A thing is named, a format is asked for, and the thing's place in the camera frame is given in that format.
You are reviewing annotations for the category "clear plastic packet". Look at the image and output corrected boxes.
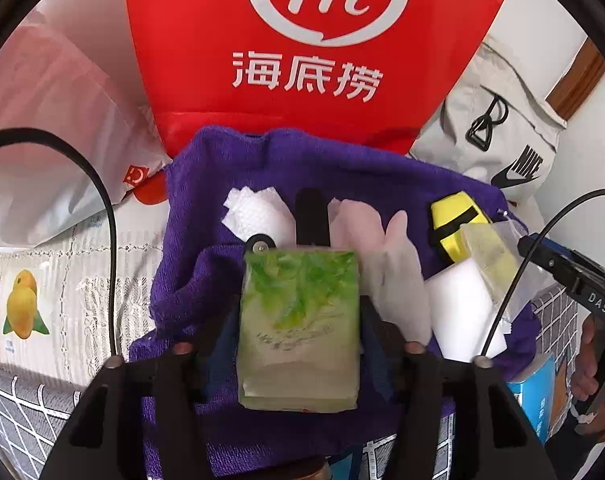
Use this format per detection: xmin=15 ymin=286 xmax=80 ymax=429
xmin=457 ymin=220 xmax=528 ymax=311

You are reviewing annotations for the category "person's right hand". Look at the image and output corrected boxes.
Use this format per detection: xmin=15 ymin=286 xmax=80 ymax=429
xmin=572 ymin=317 xmax=605 ymax=413

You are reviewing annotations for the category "purple towel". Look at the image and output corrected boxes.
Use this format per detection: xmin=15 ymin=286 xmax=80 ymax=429
xmin=127 ymin=125 xmax=543 ymax=480

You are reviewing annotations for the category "black cable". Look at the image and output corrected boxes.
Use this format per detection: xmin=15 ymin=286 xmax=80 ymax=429
xmin=479 ymin=187 xmax=605 ymax=358
xmin=0 ymin=129 xmax=119 ymax=361

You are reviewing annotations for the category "brown wooden door frame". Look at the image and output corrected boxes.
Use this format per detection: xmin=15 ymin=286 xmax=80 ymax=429
xmin=545 ymin=37 xmax=605 ymax=121

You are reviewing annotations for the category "blue tissue pack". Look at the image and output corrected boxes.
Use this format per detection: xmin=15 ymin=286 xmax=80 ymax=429
xmin=505 ymin=352 xmax=570 ymax=443

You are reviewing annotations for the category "grey checkered blanket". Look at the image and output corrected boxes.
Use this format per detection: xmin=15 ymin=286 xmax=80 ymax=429
xmin=0 ymin=280 xmax=583 ymax=480

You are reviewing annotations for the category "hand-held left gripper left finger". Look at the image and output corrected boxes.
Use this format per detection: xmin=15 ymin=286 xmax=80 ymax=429
xmin=40 ymin=307 xmax=242 ymax=480

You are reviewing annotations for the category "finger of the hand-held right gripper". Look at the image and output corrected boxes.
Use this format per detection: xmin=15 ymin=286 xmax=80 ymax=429
xmin=529 ymin=232 xmax=583 ymax=267
xmin=517 ymin=237 xmax=583 ymax=291

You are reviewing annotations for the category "red paper shopping bag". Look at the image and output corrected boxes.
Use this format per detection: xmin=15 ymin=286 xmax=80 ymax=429
xmin=123 ymin=0 xmax=520 ymax=158

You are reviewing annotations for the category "white foam block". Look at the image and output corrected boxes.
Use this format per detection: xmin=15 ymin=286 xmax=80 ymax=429
xmin=425 ymin=260 xmax=520 ymax=363

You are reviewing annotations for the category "person's dark clothing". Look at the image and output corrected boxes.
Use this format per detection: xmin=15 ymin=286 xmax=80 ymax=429
xmin=547 ymin=405 xmax=605 ymax=480

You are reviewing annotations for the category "white plastic shopping bag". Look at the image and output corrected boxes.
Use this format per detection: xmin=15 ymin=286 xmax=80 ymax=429
xmin=0 ymin=7 xmax=176 ymax=248

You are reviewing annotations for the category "grey fabric waist bag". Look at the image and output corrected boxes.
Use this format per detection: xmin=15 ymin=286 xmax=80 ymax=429
xmin=409 ymin=35 xmax=568 ymax=206

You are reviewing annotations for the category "yellow black striped toy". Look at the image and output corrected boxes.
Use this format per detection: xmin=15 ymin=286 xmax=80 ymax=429
xmin=429 ymin=190 xmax=493 ymax=266

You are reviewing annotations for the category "pale grey plush toy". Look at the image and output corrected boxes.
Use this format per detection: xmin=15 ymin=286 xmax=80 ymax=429
xmin=329 ymin=197 xmax=433 ymax=346

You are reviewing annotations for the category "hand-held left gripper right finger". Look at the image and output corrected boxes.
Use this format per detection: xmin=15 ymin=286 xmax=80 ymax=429
xmin=358 ymin=294 xmax=550 ymax=480

